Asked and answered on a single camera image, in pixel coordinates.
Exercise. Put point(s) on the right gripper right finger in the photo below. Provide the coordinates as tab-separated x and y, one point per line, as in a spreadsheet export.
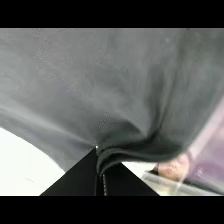
126	181

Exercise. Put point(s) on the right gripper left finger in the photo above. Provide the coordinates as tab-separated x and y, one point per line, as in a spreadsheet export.
80	180

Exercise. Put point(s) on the black garment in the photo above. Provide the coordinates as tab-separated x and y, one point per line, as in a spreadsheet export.
110	83

